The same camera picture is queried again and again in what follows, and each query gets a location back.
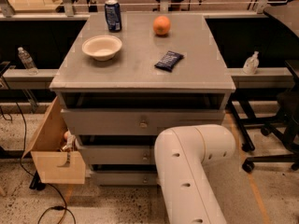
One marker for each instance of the grey bottom drawer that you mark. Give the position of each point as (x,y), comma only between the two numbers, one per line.
(124,174)

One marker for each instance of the grey drawer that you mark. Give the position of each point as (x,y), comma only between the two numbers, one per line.
(131,150)
(124,174)
(134,122)

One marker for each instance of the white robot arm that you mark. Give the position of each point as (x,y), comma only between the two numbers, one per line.
(181,153)

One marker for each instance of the grey drawer cabinet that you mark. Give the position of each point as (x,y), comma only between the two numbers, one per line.
(130,81)

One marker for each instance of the grey top drawer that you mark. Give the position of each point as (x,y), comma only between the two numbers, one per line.
(134,122)

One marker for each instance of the grey middle drawer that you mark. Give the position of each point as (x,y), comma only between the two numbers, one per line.
(131,150)

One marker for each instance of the dark blue snack bag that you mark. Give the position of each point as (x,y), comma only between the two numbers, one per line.
(169,60)

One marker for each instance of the white paper bowl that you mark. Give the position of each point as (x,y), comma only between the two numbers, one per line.
(102,47)

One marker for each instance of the orange fruit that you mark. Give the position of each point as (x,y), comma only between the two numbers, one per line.
(161,25)

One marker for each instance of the blue soda can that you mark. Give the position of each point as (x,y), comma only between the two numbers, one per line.
(113,15)

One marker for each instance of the clear sanitizer pump bottle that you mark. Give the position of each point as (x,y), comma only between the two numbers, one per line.
(251,64)

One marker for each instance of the cardboard box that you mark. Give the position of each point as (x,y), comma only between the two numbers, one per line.
(54,162)

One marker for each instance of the clear plastic water bottle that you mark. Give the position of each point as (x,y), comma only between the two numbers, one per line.
(27,61)

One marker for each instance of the black office chair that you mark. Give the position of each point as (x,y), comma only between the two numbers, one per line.
(284,125)

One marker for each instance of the grey metal rail bench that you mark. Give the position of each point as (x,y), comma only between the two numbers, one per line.
(266,78)

